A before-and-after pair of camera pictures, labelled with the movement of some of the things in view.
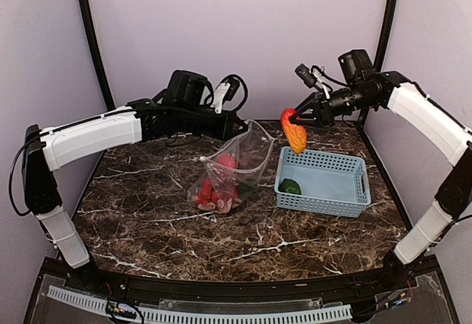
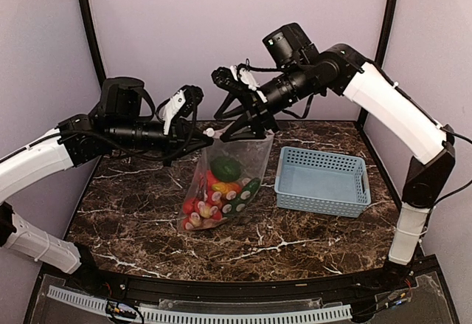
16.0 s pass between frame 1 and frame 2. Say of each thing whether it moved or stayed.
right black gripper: moved
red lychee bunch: moved
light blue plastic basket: stayed
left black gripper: moved
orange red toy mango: moved
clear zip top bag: moved
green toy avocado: moved
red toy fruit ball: moved
